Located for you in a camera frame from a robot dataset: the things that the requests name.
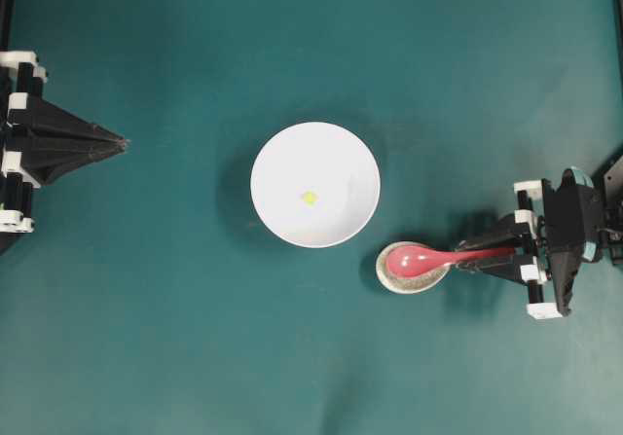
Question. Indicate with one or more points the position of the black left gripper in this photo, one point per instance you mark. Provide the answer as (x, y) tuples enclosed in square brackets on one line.
[(28, 160)]

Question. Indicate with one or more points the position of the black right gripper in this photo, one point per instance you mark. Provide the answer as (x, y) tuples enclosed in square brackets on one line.
[(558, 227)]

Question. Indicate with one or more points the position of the red plastic spoon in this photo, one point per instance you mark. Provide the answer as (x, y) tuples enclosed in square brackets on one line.
[(413, 259)]

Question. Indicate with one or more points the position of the yellow hexagonal block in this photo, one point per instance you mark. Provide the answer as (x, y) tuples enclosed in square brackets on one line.
[(309, 198)]

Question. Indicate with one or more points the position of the white bowl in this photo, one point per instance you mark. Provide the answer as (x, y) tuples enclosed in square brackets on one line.
[(323, 158)]

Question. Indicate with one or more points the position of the speckled small saucer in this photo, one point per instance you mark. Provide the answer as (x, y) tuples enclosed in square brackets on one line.
[(406, 285)]

